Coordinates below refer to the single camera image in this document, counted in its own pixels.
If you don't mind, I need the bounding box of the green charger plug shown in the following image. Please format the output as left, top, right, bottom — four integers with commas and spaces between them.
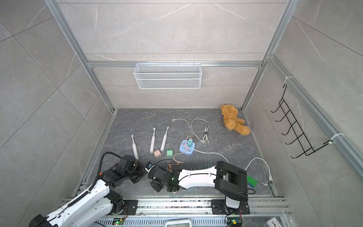
166, 149, 174, 158

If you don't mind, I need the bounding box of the black wire hook rack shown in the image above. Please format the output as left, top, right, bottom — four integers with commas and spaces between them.
270, 84, 333, 159

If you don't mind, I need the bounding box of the right white electric toothbrush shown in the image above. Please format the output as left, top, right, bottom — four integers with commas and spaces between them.
160, 126, 169, 152

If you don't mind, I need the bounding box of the white wire mesh basket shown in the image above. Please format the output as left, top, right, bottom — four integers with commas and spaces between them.
134, 63, 202, 89

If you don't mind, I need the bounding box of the white charging cable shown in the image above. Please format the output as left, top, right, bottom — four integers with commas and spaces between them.
171, 118, 211, 144

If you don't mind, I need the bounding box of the blue power strip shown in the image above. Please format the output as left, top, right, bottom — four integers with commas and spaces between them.
179, 140, 195, 156

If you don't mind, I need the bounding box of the green toy brick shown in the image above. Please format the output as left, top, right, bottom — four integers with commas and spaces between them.
247, 175, 258, 188

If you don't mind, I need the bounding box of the left white electric toothbrush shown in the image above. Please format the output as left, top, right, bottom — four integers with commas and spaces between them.
131, 134, 139, 160

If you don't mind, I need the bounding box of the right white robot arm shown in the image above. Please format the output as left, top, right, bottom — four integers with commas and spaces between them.
147, 161, 250, 209

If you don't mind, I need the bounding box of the middle white electric toothbrush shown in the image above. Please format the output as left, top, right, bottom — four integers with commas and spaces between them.
149, 127, 156, 153

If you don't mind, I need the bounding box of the brown teddy bear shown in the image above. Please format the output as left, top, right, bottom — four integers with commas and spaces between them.
220, 105, 251, 135

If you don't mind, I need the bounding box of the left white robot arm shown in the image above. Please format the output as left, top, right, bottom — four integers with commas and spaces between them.
29, 152, 146, 227

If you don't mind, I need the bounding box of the white electric toothbrush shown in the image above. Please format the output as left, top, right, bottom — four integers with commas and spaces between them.
131, 134, 139, 160
160, 126, 169, 152
149, 127, 156, 153

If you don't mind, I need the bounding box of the white power strip cord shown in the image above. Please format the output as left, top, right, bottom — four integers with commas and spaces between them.
194, 148, 274, 182

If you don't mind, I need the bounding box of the teal charger plug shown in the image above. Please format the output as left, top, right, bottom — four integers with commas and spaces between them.
186, 138, 193, 147

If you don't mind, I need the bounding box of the pink charger plug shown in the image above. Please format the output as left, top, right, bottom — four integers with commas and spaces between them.
153, 149, 161, 158

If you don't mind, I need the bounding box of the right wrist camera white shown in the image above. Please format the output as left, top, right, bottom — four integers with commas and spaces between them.
145, 162, 154, 173

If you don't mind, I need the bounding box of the pink charging cable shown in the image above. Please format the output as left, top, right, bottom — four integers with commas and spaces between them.
166, 146, 191, 173

